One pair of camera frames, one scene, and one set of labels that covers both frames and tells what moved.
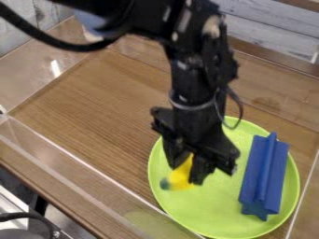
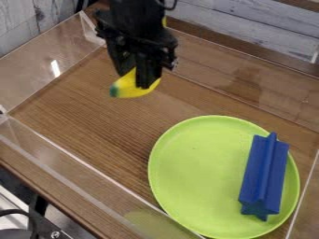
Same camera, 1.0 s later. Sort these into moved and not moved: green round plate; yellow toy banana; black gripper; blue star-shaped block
Moved: yellow toy banana; black gripper
Not moved: green round plate; blue star-shaped block
